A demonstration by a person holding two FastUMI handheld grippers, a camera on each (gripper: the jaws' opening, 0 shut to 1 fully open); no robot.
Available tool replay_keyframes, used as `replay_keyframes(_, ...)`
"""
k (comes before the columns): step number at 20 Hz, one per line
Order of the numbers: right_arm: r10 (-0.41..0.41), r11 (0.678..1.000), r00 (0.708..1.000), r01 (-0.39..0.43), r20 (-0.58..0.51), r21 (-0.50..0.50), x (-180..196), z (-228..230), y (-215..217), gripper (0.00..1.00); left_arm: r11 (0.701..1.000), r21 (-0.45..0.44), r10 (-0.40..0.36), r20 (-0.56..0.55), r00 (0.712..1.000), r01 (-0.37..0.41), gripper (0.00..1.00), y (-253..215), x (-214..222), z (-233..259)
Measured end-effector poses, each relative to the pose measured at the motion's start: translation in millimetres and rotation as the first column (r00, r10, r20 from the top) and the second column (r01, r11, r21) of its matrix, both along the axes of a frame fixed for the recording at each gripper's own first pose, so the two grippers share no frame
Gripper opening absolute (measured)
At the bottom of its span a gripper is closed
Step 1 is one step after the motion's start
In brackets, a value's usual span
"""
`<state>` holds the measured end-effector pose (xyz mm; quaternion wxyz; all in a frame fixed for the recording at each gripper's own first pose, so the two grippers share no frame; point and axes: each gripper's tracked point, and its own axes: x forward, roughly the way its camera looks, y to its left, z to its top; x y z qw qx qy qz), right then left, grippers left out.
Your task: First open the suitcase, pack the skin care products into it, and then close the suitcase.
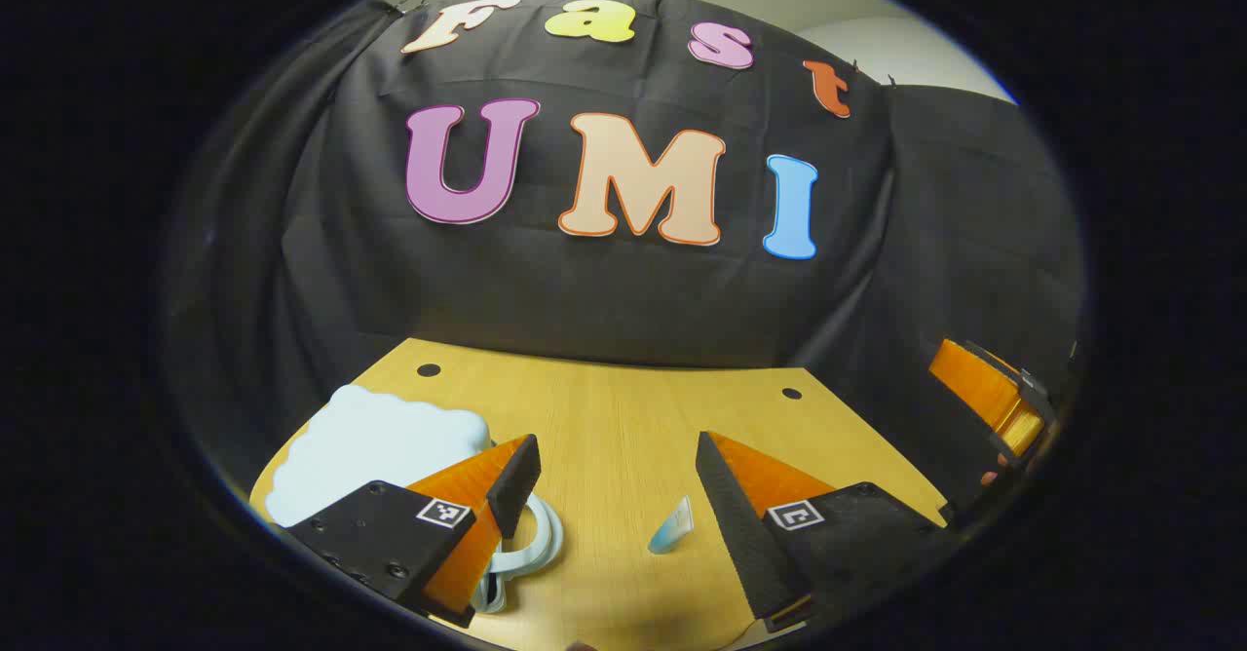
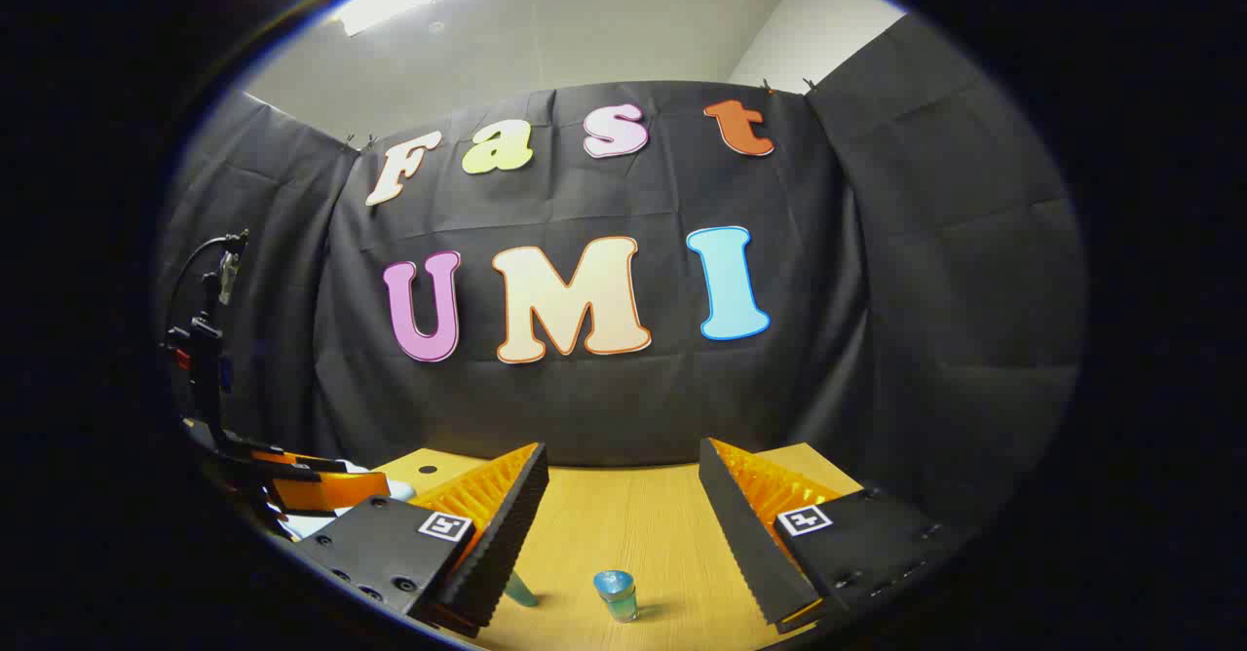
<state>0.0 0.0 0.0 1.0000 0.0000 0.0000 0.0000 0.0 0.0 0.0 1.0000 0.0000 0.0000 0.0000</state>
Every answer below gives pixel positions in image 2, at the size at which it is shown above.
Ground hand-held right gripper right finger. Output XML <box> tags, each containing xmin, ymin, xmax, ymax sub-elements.
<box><xmin>699</xmin><ymin>438</ymin><xmax>964</xmax><ymax>634</ymax></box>

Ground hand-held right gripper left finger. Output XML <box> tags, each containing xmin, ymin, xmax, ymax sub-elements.
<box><xmin>292</xmin><ymin>442</ymin><xmax>550</xmax><ymax>638</ymax></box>

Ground blue capped clear bottle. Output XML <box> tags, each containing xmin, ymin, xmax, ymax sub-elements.
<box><xmin>592</xmin><ymin>569</ymin><xmax>640</xmax><ymax>624</ymax></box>

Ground black backdrop cloth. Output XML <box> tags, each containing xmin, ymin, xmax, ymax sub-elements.
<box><xmin>156</xmin><ymin>13</ymin><xmax>1088</xmax><ymax>527</ymax></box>

